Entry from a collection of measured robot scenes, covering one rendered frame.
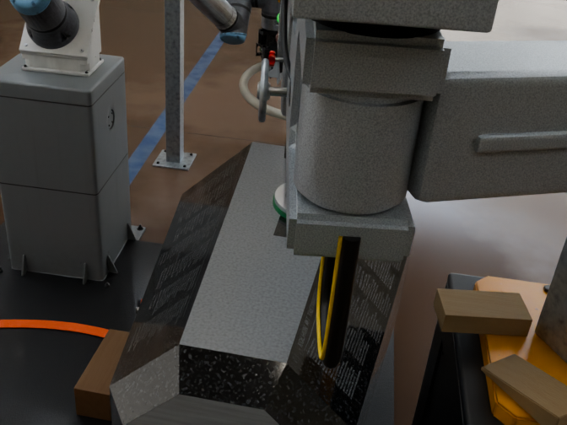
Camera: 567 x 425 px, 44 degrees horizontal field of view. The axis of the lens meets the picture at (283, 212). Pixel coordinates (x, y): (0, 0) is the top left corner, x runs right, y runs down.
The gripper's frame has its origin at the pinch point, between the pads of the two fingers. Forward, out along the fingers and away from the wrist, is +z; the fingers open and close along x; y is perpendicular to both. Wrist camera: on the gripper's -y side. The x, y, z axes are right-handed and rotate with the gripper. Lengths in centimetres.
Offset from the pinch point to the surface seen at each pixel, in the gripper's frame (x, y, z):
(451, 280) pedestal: 116, 10, 7
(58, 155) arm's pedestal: -22, 80, 27
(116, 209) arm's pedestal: -28, 58, 62
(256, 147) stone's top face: 42, 30, 1
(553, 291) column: 144, 10, -12
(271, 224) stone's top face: 84, 48, -2
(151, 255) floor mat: -20, 47, 85
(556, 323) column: 148, 10, -6
